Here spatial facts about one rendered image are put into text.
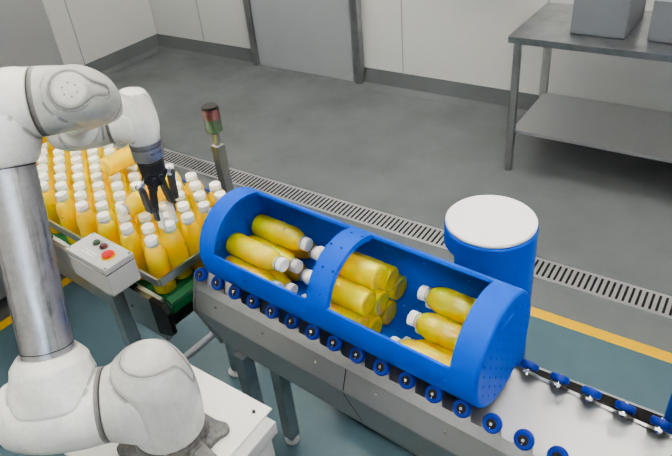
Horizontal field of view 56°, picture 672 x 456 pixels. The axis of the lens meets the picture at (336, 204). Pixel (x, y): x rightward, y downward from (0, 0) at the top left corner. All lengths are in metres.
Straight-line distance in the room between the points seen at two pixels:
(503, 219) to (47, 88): 1.33
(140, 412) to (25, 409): 0.21
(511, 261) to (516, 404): 0.48
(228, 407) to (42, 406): 0.41
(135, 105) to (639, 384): 2.28
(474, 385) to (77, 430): 0.80
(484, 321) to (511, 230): 0.62
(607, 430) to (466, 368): 0.38
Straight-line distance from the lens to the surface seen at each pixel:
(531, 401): 1.63
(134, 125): 1.79
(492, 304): 1.40
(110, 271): 1.91
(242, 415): 1.53
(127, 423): 1.36
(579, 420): 1.62
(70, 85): 1.21
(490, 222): 1.97
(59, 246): 2.46
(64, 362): 1.36
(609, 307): 3.32
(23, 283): 1.33
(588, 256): 3.60
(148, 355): 1.32
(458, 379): 1.42
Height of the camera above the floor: 2.18
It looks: 33 degrees down
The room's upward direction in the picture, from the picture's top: 6 degrees counter-clockwise
